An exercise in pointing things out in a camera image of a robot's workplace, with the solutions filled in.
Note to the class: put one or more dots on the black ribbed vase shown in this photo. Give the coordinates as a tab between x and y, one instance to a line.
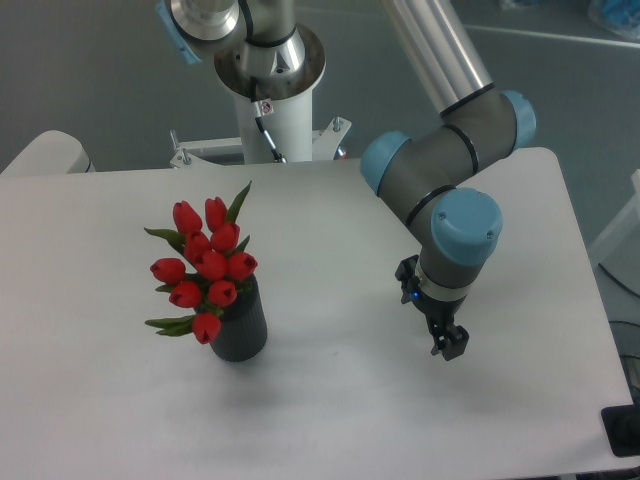
236	332

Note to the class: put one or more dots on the white rounded furniture piece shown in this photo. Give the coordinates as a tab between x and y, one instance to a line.
51	153

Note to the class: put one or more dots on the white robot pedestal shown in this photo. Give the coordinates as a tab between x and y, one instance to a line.
272	89

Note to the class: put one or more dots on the red tulip bouquet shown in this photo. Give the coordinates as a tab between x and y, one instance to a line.
213	276

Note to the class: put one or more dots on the clear bag with blue items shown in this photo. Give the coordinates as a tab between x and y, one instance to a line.
618	16

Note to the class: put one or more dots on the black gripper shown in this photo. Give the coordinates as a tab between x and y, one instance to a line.
438	304

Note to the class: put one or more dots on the black device at table edge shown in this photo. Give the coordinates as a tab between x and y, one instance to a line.
622	429

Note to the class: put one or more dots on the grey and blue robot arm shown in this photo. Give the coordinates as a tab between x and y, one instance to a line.
423	181

